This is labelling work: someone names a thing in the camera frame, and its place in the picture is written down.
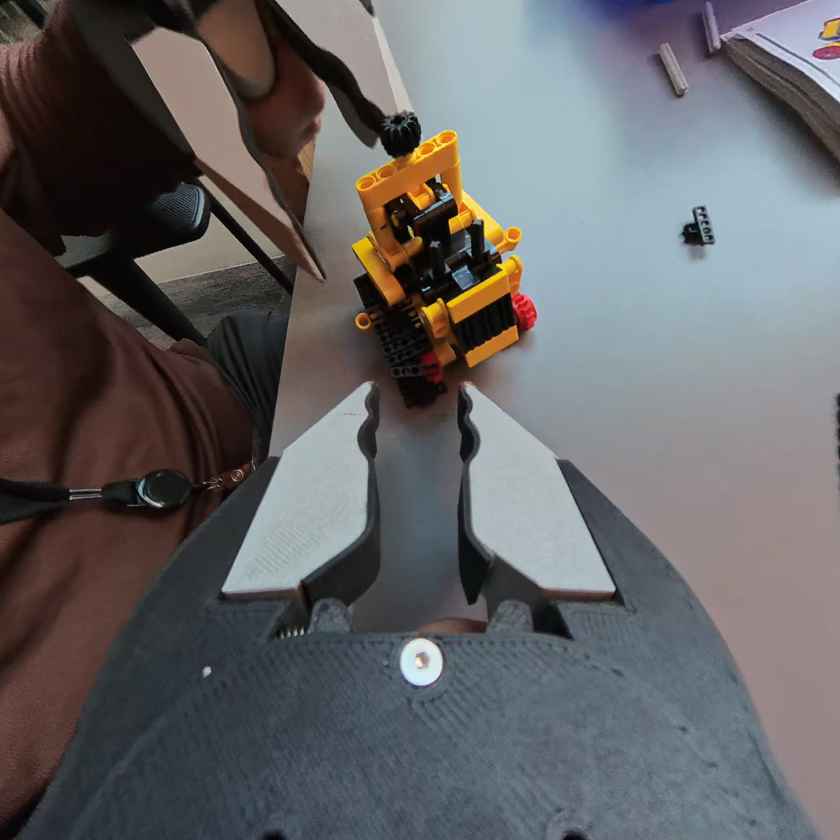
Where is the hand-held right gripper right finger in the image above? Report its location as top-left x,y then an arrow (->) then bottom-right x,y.
458,384 -> 618,605

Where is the lego instruction booklet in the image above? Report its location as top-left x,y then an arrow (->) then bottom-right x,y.
721,0 -> 840,165

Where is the black lanyard with badge reel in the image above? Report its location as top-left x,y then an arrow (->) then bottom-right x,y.
0,467 -> 260,526

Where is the person's dark trouser leg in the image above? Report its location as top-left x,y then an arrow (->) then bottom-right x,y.
206,311 -> 290,454

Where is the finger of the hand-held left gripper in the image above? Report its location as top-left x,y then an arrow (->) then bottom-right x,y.
262,0 -> 388,147
69,0 -> 327,280

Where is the person's brown sweater torso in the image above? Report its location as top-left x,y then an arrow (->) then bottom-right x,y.
0,210 -> 277,828

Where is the small black lego beam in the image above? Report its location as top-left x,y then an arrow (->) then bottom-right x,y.
680,205 -> 718,247

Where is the person's left forearm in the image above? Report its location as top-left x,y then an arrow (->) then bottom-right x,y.
0,0 -> 198,257

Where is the black lego gear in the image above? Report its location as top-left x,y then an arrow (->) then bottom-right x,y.
379,112 -> 423,158

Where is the person's left hand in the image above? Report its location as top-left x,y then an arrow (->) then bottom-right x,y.
226,16 -> 329,160

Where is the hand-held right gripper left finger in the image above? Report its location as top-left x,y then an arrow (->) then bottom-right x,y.
222,382 -> 382,601

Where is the black mesh office chair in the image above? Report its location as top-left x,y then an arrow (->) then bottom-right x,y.
56,180 -> 296,345

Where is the yellow lego bulldozer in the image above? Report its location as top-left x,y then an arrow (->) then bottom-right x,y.
351,130 -> 540,409

